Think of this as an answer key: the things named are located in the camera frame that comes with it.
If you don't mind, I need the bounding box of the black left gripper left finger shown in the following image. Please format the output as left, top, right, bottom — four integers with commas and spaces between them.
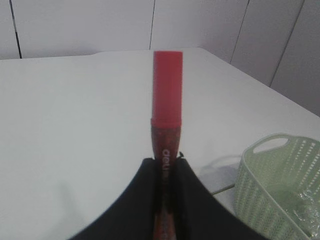
71, 158, 158, 240

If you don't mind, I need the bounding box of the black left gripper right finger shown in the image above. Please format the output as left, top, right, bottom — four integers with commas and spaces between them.
172, 152, 266, 240

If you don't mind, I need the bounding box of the clear plastic sheet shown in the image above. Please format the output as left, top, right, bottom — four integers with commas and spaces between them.
292, 191, 320, 236

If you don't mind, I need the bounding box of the red marker pen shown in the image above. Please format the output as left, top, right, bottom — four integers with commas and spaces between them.
150, 50, 183, 240

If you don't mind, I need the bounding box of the green woven plastic basket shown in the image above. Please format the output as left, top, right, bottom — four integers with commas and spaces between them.
234, 134, 320, 240

